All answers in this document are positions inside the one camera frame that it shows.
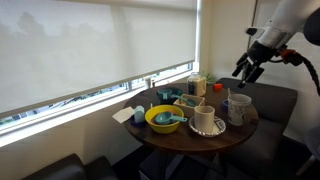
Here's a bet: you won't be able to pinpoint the teal measuring scoop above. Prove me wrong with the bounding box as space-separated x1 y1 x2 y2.
171 94 196 107

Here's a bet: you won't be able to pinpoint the orange small object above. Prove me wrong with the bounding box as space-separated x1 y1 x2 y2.
213 83 223 90

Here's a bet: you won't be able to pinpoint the white roller blind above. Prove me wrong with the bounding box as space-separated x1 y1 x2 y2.
0 0 197 116

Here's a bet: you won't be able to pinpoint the dark grey sofa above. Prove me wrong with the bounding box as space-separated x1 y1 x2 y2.
218 78 298 180

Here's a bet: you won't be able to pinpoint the yellow bowl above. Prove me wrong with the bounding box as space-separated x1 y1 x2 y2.
145 105 184 134

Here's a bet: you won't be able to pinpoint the patterned cup on windowsill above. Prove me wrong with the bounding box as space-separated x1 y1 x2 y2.
144 76 151 89

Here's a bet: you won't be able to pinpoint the patterned paper coffee cups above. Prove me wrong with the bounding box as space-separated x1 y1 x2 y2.
228 94 252 126

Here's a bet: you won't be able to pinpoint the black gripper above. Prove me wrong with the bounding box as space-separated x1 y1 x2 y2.
232 41 276 88

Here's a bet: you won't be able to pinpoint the white plastic stirrer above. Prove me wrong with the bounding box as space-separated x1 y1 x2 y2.
227 88 231 98

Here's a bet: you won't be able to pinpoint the dark blue bowl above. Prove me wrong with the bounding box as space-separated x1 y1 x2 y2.
156 87 183 105

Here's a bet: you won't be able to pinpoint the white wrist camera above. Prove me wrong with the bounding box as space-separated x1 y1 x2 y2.
245 27 265 38

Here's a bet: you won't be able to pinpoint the white ceramic mug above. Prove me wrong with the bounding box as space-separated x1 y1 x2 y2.
194 106 215 133

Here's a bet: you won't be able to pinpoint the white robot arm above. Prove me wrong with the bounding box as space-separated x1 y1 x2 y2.
232 0 320 88

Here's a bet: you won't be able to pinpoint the blue tape roll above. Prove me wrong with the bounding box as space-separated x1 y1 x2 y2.
221 99 228 112

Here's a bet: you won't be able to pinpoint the light blue small carton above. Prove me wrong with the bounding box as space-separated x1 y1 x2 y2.
134 106 145 123

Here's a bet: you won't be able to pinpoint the teal measuring cup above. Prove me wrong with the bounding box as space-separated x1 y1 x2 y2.
157 89 172 100

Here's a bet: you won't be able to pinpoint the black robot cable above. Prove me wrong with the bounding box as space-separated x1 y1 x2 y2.
269 48 320 98

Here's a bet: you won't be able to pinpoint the teal scoop in yellow bowl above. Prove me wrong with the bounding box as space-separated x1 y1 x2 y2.
156 112 187 125

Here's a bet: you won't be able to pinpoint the green plant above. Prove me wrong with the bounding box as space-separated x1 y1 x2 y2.
202 71 217 85

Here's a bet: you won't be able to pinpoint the glass jar with sugar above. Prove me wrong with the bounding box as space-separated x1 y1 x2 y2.
187 72 206 96

